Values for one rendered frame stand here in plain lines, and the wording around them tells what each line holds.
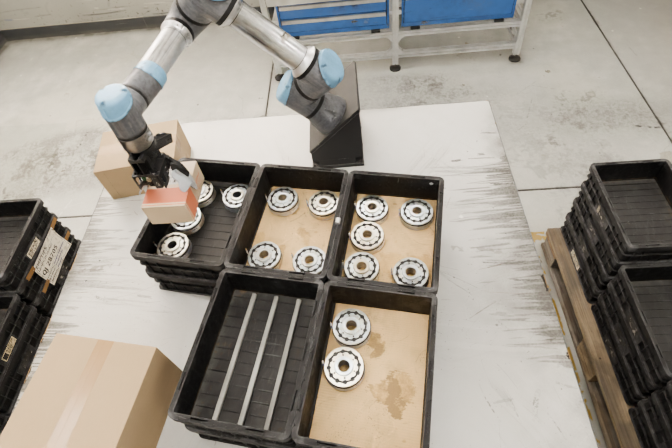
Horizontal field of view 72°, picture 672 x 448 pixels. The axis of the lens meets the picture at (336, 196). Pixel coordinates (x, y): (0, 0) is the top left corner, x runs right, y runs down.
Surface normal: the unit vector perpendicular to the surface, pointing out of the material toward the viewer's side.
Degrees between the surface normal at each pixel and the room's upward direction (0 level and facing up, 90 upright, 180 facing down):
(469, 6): 90
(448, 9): 90
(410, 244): 0
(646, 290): 0
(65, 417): 0
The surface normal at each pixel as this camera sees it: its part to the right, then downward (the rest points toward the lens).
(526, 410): -0.10, -0.62
